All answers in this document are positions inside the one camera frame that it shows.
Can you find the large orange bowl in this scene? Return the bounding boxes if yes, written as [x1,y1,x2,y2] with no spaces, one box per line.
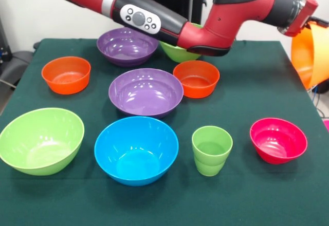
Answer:
[290,22,329,90]

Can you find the blue bowl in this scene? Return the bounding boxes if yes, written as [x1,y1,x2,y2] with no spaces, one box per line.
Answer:
[94,116,179,186]

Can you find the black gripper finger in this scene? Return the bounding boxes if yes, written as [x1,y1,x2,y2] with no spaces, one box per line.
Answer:
[309,16,329,29]

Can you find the small green bowl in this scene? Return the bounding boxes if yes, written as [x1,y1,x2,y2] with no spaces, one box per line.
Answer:
[159,23,204,63]

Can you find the green cup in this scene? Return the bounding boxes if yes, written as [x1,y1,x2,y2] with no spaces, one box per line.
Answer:
[191,125,233,177]

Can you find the purple bowl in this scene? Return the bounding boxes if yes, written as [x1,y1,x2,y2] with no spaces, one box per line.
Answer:
[96,27,159,67]
[108,68,184,119]

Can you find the pink bowl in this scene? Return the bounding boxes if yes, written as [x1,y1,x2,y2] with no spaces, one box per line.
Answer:
[249,118,308,165]

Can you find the large green bowl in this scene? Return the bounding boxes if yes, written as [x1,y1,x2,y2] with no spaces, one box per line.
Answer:
[0,107,85,177]

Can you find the tangle of floor cables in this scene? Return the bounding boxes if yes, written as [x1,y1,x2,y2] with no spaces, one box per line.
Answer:
[307,84,329,116]

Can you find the dark green tablecloth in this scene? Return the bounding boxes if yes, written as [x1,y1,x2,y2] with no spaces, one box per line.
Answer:
[0,38,329,226]

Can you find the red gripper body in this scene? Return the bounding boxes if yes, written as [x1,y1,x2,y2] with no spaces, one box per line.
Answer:
[284,0,319,37]

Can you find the grey office chair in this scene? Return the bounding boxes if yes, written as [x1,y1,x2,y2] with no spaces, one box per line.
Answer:
[0,17,35,90]

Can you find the orange-red bowl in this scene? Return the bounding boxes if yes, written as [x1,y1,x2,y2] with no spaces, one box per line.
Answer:
[41,56,92,95]
[173,60,221,99]

